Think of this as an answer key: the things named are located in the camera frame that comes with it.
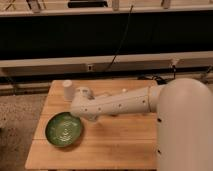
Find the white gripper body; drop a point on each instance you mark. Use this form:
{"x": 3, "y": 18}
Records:
{"x": 91, "y": 117}

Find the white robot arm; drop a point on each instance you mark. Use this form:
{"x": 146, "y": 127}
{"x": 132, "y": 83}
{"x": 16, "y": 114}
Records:
{"x": 184, "y": 109}

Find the white paper cup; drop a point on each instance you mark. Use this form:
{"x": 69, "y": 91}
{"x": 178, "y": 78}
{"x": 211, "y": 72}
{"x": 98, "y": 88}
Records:
{"x": 68, "y": 89}

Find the white wall power strip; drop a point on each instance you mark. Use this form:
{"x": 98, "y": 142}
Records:
{"x": 83, "y": 68}

